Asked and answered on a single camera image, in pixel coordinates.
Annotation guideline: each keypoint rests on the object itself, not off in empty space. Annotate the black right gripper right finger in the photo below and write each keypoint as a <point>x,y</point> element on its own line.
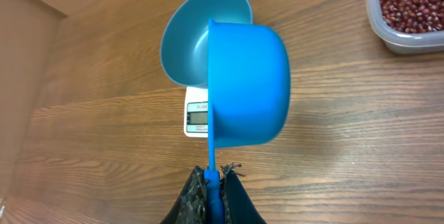
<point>238,207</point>

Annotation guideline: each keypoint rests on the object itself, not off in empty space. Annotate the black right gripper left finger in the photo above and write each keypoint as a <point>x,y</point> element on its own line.
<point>191,205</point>

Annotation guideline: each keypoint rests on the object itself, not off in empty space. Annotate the blue plastic measuring scoop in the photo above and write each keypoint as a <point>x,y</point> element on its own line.
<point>248,88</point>

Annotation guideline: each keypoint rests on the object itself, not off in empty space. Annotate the red adzuki beans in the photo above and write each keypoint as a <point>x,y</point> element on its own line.
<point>413,16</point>

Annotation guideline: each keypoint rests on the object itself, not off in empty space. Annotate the white digital kitchen scale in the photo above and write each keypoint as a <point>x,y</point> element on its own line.
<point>195,112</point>

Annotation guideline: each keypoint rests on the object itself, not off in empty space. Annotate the teal metal bowl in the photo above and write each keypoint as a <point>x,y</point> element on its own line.
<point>183,48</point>

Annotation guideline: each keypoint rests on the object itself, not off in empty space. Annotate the clear plastic food container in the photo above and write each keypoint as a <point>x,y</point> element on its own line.
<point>402,43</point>

